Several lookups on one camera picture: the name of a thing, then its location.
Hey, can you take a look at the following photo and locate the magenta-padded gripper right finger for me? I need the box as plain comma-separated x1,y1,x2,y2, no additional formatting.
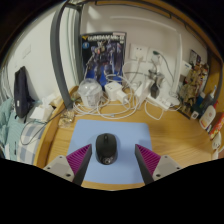
134,143,183,185

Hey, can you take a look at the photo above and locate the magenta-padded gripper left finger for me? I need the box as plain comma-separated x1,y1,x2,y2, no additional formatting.
43,143,93,187

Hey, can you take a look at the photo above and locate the black computer mouse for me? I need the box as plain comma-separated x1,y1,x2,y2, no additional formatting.
95,132,119,166

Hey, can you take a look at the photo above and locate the light blue mouse pad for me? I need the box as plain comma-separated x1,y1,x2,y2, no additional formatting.
66,119,154,184

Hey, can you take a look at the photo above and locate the crumpled clear plastic wrap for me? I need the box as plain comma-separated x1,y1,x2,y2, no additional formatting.
59,109,76,129

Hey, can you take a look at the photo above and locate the plaid bedding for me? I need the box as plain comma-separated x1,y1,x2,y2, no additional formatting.
0,98,44,164

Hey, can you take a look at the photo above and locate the white tissue pack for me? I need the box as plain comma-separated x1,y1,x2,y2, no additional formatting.
29,94,56,123

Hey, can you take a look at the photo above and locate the white power strip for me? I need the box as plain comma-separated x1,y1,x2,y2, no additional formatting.
145,94,173,111

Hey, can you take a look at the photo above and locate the clear plastic lidded cup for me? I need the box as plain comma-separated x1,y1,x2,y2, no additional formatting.
77,78,103,108

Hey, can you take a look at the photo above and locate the blue squeeze wash bottle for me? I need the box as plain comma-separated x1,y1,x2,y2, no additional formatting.
199,85,218,111

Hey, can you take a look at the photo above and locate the black backpack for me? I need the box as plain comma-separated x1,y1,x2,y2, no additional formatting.
13,65,35,119

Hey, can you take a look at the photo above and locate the white charger block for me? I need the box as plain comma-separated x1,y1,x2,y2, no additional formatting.
104,82,129,103

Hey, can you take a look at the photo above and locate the robot model kit box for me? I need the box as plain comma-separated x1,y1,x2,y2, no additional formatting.
80,31,128,91

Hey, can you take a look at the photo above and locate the white cable bundle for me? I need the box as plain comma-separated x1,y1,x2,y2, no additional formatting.
73,74,143,120

